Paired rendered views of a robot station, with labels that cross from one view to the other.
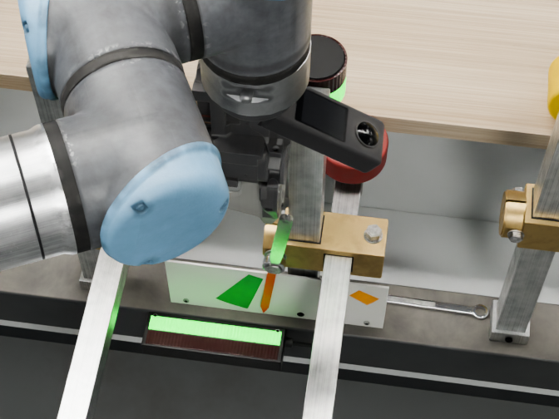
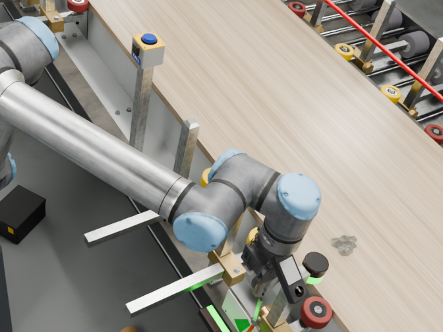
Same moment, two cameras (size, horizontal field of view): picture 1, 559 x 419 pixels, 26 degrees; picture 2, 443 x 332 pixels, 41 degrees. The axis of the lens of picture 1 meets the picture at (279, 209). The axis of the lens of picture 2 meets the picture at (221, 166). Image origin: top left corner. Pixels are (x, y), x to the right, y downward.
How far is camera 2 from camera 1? 39 cm
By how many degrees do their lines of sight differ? 26
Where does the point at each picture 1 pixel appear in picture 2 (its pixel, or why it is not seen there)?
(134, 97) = (219, 196)
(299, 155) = not seen: hidden behind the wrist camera
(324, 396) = not seen: outside the picture
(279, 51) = (282, 230)
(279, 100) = (274, 248)
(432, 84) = (364, 321)
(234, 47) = (269, 217)
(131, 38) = (237, 184)
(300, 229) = (271, 317)
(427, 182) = not seen: outside the picture
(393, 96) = (346, 311)
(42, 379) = (182, 313)
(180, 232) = (196, 241)
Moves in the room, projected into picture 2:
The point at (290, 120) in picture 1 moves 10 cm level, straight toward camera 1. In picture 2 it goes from (277, 261) to (243, 284)
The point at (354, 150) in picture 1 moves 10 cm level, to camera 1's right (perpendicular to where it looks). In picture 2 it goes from (289, 291) to (323, 326)
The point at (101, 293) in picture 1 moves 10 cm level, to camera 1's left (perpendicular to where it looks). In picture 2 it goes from (198, 276) to (175, 250)
